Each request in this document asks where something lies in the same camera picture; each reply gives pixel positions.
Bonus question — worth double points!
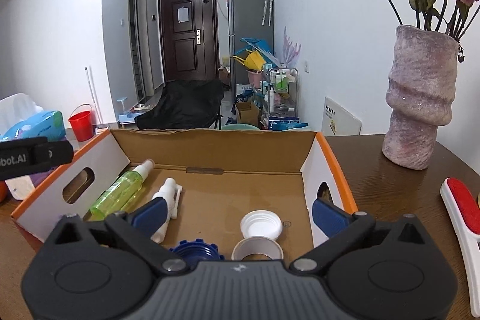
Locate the blue tissue pack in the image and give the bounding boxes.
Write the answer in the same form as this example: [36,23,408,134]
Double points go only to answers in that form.
[0,93,66,141]

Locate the grey refrigerator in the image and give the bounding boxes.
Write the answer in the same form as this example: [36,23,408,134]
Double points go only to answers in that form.
[226,0,274,96]

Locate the red plastic bucket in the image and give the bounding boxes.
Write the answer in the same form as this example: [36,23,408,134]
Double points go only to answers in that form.
[68,103,95,142]

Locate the pink bucket with dustpans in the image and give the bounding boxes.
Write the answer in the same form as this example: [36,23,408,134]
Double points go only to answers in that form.
[233,37,280,89]

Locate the white mop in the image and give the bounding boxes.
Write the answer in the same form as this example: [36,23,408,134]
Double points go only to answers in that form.
[84,67,110,132]

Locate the green plastic basin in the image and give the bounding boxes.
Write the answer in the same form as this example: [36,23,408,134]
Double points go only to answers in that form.
[221,124,259,131]

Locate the pink textured vase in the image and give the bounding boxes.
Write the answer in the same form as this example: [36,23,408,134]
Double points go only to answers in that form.
[382,25,461,171]

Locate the white bottle cap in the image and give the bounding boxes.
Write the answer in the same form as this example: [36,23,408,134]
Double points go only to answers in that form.
[240,210,283,241]

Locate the white tape roll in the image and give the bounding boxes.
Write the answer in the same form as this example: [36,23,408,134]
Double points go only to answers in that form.
[231,236,284,261]

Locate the black folding chair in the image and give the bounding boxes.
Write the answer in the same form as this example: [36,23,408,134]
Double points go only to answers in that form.
[135,79,224,130]

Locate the red white lint brush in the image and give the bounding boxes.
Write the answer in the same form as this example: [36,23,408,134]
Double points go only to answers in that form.
[440,178,479,319]

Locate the orange red cardboard box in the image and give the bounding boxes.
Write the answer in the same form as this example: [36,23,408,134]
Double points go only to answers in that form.
[11,129,357,260]

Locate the metal rolling cart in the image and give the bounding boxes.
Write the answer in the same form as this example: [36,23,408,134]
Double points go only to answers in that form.
[261,64,299,120]

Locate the white blue carton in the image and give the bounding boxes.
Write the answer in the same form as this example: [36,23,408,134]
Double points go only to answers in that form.
[268,116,308,131]

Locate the purple tissue pack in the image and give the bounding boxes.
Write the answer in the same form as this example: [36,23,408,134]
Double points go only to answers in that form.
[6,171,51,201]

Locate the dark brown door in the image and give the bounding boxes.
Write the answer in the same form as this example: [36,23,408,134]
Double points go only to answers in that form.
[158,0,220,81]

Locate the small cardboard box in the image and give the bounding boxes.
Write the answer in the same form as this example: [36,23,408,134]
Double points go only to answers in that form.
[235,101,260,127]

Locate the green spray bottle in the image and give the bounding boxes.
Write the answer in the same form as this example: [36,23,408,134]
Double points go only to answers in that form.
[89,159,155,221]

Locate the white leaning board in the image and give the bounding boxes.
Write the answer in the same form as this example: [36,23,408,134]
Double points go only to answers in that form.
[321,97,362,136]

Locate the white plastic bottle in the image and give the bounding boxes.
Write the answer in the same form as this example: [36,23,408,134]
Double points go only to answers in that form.
[151,178,183,244]

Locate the blue bottle cap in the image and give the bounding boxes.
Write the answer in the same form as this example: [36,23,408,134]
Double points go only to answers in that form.
[169,238,224,269]

